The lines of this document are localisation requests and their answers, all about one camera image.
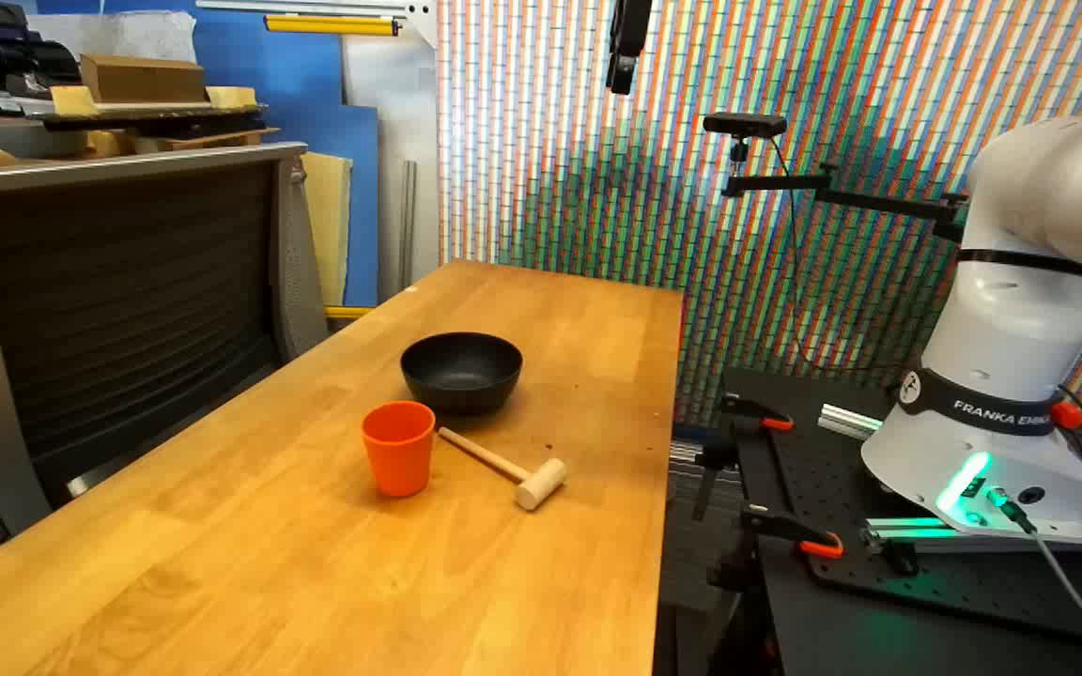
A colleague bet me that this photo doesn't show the orange plastic cup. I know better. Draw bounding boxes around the orange plastic cup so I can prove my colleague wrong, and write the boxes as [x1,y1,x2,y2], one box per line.
[360,402,434,501]

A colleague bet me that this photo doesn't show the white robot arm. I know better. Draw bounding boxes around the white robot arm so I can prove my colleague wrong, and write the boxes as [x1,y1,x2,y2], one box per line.
[858,117,1082,544]

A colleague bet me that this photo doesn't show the black bowl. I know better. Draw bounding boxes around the black bowl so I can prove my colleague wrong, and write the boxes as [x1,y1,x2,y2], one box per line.
[399,330,520,416]

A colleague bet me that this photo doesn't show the wooden mallet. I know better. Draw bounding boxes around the wooden mallet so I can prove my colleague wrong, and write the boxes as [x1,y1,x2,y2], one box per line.
[444,427,568,514]

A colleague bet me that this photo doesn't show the orange black clamp upper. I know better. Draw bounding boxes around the orange black clamp upper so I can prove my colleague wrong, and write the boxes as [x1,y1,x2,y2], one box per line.
[718,391,797,435]

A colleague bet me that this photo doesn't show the orange black clamp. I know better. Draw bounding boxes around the orange black clamp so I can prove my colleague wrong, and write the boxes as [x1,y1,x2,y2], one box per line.
[738,504,846,559]
[718,391,797,435]

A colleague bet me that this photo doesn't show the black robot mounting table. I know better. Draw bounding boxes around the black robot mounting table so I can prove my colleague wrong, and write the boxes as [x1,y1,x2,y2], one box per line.
[708,371,1082,676]

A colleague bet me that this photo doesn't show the black overhead camera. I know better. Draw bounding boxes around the black overhead camera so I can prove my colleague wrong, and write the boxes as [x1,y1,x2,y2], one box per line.
[603,0,649,96]

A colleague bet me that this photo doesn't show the black camera on stand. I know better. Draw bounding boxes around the black camera on stand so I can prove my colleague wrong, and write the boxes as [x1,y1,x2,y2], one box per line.
[702,114,966,240]

